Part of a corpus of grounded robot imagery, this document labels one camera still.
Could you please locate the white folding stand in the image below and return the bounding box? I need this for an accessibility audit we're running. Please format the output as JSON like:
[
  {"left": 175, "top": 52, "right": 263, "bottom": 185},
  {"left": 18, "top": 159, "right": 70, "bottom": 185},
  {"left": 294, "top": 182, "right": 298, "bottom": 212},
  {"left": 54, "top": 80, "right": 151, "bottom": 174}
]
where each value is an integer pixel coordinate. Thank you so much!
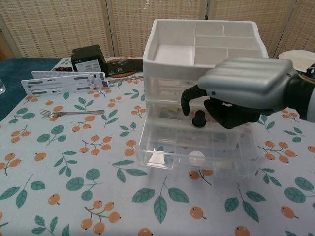
[{"left": 21, "top": 71, "right": 109, "bottom": 96}]

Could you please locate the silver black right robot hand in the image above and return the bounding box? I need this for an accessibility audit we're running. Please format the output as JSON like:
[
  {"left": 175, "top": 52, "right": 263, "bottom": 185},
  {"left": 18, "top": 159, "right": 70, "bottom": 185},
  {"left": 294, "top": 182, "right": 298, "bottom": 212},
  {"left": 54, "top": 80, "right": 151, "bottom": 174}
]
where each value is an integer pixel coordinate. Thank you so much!
[{"left": 180, "top": 57, "right": 295, "bottom": 130}]

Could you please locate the floral fruit print tablecloth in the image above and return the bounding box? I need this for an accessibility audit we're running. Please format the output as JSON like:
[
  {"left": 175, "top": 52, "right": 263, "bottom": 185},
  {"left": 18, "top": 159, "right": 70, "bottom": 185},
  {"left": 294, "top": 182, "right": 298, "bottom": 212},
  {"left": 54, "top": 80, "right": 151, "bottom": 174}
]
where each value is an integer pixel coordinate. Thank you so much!
[{"left": 0, "top": 57, "right": 315, "bottom": 236}]

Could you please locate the black printed card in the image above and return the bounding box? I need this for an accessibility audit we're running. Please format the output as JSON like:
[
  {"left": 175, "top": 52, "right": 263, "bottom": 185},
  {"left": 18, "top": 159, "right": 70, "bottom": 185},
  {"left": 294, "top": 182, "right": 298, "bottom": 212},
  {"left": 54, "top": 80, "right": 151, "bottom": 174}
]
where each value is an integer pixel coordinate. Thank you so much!
[{"left": 106, "top": 58, "right": 144, "bottom": 74}]

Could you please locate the round woven brown coaster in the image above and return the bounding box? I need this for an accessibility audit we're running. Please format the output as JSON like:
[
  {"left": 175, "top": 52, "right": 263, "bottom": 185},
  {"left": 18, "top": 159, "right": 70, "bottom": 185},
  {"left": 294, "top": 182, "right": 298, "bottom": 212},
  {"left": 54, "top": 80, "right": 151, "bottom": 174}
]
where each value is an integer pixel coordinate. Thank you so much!
[{"left": 105, "top": 58, "right": 141, "bottom": 78}]

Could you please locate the small black knob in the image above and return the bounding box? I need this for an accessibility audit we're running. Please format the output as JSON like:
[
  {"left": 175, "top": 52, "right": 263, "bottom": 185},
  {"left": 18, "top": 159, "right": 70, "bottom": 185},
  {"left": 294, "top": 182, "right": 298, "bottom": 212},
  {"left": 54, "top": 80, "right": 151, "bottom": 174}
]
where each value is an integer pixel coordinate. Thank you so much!
[{"left": 191, "top": 110, "right": 208, "bottom": 128}]

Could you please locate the white round plate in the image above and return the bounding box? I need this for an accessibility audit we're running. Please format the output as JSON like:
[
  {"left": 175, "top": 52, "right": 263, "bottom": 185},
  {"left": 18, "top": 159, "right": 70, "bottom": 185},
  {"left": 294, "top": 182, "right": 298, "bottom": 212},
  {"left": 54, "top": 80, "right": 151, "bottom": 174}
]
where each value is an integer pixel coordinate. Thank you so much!
[{"left": 278, "top": 49, "right": 315, "bottom": 72}]

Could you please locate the metal fork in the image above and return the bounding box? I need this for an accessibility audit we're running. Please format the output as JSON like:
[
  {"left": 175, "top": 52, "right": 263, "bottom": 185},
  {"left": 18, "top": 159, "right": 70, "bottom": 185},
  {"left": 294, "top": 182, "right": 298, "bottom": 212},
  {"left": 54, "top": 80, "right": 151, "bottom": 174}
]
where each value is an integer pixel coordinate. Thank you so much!
[{"left": 40, "top": 109, "right": 106, "bottom": 118}]

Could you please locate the white plastic drawer organizer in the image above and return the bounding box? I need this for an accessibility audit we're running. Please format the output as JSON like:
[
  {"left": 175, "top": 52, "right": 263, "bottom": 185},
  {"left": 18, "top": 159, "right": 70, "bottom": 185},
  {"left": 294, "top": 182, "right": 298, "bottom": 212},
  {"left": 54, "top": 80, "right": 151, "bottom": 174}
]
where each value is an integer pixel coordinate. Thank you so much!
[{"left": 142, "top": 18, "right": 269, "bottom": 148}]

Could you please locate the bamboo folding screen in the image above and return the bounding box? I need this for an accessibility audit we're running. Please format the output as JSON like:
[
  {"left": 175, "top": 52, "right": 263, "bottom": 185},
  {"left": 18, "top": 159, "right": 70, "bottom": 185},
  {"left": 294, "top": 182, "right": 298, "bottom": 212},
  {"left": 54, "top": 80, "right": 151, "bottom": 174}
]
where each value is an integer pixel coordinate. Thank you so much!
[{"left": 0, "top": 0, "right": 315, "bottom": 59}]

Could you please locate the clear plastic drawer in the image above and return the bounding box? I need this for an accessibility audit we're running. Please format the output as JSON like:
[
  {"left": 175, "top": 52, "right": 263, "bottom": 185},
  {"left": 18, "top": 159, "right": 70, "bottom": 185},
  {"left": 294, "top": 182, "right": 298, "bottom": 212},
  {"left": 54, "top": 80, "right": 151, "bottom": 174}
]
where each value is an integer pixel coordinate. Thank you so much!
[
  {"left": 145, "top": 100, "right": 222, "bottom": 127},
  {"left": 145, "top": 75, "right": 210, "bottom": 103},
  {"left": 134, "top": 122, "right": 268, "bottom": 179}
]

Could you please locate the black cardboard box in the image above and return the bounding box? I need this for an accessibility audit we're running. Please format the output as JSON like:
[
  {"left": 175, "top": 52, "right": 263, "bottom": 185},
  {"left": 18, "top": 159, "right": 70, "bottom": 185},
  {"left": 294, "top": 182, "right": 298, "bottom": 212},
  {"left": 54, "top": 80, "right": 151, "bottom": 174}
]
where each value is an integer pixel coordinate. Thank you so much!
[{"left": 70, "top": 44, "right": 107, "bottom": 73}]

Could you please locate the dark blue table cover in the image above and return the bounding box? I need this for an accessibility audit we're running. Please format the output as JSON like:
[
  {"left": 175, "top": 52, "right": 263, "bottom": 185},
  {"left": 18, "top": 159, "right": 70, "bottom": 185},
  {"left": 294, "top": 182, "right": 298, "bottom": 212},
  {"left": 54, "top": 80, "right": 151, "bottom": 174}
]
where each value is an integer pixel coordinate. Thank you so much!
[{"left": 0, "top": 56, "right": 315, "bottom": 122}]

